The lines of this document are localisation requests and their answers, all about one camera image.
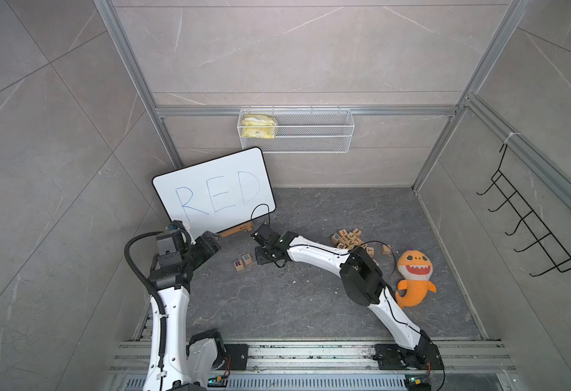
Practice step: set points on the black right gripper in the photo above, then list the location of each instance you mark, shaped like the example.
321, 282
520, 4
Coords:
260, 260

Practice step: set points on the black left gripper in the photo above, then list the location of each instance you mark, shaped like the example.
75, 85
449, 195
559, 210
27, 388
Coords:
205, 246

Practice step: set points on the wooden block letter E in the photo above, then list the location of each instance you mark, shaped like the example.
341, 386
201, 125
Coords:
247, 259

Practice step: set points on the wooden block letter R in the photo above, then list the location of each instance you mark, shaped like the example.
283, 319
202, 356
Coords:
239, 265

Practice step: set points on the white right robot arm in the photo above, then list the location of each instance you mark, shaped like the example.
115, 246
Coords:
363, 282

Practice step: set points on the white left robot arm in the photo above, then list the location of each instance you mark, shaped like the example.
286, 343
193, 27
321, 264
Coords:
176, 364

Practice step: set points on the pile of wooden letter blocks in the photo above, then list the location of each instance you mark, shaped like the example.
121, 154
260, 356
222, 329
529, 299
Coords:
350, 240

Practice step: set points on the wooden whiteboard stand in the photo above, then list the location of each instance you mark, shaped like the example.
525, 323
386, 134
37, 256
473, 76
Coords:
237, 229

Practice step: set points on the whiteboard with RED written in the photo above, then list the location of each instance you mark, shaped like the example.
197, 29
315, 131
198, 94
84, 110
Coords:
218, 194

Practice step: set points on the yellow packet in basket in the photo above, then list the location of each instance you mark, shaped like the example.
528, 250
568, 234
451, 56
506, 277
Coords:
258, 126

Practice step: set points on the orange shark plush toy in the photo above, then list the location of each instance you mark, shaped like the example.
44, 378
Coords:
416, 270

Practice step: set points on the white wire mesh basket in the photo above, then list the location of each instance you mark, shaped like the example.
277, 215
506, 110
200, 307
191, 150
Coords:
303, 131

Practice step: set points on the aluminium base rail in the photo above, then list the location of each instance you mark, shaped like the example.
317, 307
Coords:
363, 365

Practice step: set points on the black wall hook rack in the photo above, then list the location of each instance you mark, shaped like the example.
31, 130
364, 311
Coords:
540, 234

